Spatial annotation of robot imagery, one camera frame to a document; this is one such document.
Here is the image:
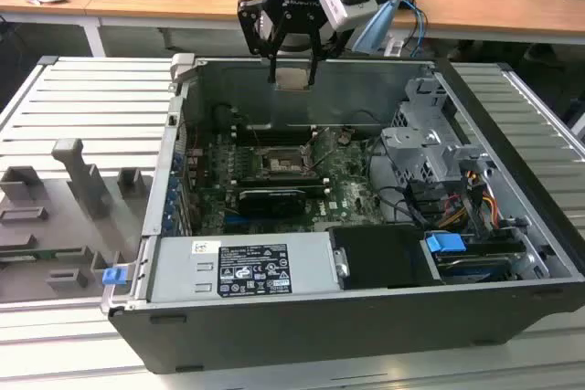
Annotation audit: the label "CPU socket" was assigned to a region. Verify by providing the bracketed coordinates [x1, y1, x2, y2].
[249, 145, 317, 180]

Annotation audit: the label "blue case latch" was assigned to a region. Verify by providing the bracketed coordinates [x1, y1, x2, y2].
[102, 267, 127, 286]

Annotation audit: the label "grey parts rack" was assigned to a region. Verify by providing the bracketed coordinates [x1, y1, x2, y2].
[0, 137, 154, 304]

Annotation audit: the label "green RAM stick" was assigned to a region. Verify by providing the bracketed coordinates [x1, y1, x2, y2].
[0, 248, 86, 263]

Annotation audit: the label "black plastic shroud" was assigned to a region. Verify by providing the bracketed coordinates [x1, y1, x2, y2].
[328, 224, 447, 291]

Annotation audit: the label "orange yellow power wires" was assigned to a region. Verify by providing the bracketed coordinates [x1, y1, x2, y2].
[438, 170, 500, 229]

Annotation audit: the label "black PC case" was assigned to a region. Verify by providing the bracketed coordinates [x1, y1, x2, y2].
[99, 52, 585, 375]

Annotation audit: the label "black cable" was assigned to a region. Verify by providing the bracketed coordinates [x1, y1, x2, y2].
[365, 138, 380, 190]
[372, 184, 429, 229]

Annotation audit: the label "pale blue teach pendant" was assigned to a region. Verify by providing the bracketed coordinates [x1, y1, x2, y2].
[351, 0, 404, 54]

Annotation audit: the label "black graphics card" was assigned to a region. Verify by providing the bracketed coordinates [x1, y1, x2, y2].
[237, 186, 307, 219]

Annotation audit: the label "green motherboard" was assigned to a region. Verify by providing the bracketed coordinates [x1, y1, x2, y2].
[185, 126, 418, 237]

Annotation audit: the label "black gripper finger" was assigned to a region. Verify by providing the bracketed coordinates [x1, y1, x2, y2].
[305, 14, 353, 89]
[236, 0, 291, 85]

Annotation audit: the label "silver power supply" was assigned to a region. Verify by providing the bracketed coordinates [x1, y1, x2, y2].
[148, 231, 345, 304]

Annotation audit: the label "blue cable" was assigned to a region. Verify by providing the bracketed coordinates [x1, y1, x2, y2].
[400, 0, 429, 58]

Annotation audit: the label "silver CPU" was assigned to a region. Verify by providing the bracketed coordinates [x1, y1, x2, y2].
[276, 68, 313, 91]

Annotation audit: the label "hard disk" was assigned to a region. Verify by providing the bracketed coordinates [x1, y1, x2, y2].
[431, 243, 527, 284]

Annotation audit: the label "blue disk carrier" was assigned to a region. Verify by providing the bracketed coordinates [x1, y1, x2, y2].
[423, 233, 466, 255]

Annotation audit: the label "silver drive cage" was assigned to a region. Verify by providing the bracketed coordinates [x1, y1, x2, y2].
[378, 77, 500, 190]

